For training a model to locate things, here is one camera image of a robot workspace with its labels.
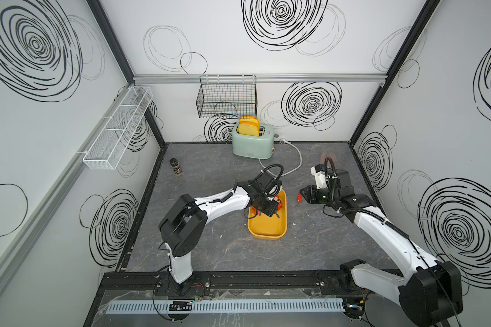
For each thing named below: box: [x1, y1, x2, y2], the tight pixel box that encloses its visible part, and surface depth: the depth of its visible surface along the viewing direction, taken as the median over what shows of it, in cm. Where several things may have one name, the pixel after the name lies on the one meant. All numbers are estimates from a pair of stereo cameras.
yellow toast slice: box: [237, 115, 260, 137], surface depth 103 cm
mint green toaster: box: [231, 125, 277, 160], surface depth 107 cm
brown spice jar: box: [169, 157, 183, 178], surface depth 102 cm
